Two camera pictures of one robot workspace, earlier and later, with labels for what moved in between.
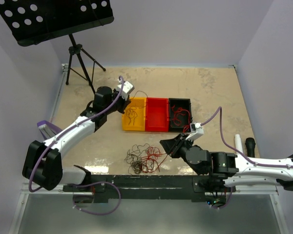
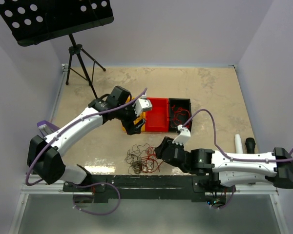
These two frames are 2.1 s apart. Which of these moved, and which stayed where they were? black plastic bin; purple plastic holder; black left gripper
Moved: black left gripper
Stayed: black plastic bin; purple plastic holder
